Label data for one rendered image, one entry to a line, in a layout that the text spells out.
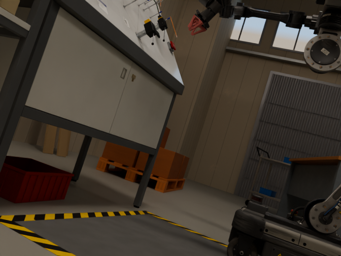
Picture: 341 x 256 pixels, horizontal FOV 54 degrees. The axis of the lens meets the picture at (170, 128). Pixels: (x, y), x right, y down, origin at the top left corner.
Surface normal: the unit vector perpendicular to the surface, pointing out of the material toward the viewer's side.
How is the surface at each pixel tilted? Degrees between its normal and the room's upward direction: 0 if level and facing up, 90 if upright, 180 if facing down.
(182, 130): 90
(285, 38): 90
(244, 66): 90
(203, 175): 90
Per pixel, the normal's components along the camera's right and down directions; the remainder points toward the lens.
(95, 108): 0.86, 0.24
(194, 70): -0.30, -0.17
